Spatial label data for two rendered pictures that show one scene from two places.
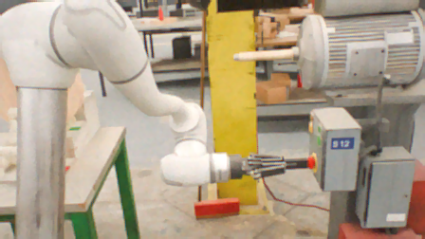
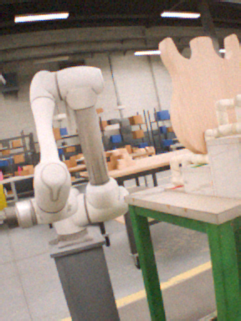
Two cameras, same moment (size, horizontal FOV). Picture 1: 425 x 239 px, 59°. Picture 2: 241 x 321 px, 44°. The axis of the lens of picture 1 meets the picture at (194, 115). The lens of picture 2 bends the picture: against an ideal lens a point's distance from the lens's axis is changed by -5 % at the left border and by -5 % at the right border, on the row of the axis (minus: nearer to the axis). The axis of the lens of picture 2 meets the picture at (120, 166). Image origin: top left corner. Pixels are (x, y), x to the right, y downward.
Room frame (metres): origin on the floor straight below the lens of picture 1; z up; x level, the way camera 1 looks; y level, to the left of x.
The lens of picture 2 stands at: (2.08, -0.21, 1.15)
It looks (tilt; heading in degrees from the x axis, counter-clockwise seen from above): 4 degrees down; 153
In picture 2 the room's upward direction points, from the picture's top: 11 degrees counter-clockwise
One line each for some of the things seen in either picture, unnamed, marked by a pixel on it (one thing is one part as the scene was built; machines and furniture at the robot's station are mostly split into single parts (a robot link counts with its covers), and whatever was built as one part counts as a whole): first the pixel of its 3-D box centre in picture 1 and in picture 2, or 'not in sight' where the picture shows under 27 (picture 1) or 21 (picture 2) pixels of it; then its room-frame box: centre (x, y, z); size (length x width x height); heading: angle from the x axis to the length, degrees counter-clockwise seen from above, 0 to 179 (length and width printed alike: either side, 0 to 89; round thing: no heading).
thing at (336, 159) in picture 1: (352, 152); not in sight; (1.02, -0.47, 0.99); 0.24 x 0.21 x 0.26; 86
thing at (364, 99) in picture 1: (375, 88); not in sight; (1.25, -0.64, 1.11); 0.36 x 0.24 x 0.04; 86
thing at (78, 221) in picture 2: not in sight; (69, 209); (0.56, 0.22, 0.87); 0.18 x 0.16 x 0.22; 64
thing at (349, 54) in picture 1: (360, 50); not in sight; (1.25, -0.57, 1.25); 0.41 x 0.27 x 0.26; 86
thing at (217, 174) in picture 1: (219, 167); (24, 214); (1.02, -0.07, 0.97); 0.09 x 0.06 x 0.09; 176
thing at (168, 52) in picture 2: not in sight; (171, 52); (1.31, 0.44, 1.40); 0.07 x 0.04 x 0.09; 85
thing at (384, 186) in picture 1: (387, 153); not in sight; (1.10, -0.63, 0.93); 0.15 x 0.10 x 0.55; 86
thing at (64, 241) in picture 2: not in sight; (69, 236); (0.55, 0.19, 0.73); 0.22 x 0.18 x 0.06; 78
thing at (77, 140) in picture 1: (46, 141); (227, 171); (1.32, 0.57, 0.98); 0.27 x 0.16 x 0.09; 86
